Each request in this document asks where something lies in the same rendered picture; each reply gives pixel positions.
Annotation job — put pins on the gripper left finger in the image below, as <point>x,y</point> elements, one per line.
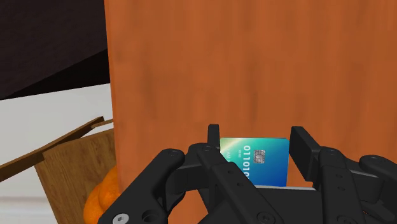
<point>145,186</point>

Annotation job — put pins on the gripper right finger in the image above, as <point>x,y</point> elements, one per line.
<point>338,186</point>

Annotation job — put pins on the orange fruit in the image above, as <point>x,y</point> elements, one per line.
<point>111,186</point>
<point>92,208</point>

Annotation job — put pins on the blue green bank card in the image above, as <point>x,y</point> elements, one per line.
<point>270,170</point>

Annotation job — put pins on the brown wooden crate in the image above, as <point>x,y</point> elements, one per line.
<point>68,173</point>

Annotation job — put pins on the orange-brown wooden table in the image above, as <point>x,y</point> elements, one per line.
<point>248,68</point>

